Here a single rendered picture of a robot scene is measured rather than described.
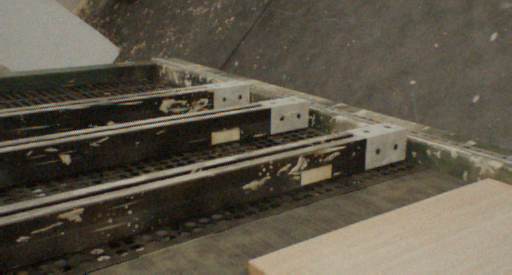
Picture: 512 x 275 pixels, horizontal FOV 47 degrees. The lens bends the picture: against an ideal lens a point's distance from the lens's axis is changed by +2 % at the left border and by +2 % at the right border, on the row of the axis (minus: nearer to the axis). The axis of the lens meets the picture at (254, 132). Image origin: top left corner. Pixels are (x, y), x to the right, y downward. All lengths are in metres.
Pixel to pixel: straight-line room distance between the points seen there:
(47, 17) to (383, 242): 3.88
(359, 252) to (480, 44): 1.83
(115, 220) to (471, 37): 1.99
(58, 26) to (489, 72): 3.12
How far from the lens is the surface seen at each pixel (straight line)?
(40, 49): 4.57
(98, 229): 0.89
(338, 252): 0.83
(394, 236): 0.90
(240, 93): 1.67
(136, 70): 2.14
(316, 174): 1.11
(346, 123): 1.40
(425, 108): 2.51
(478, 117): 2.38
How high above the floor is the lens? 1.90
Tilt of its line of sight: 39 degrees down
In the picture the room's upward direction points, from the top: 53 degrees counter-clockwise
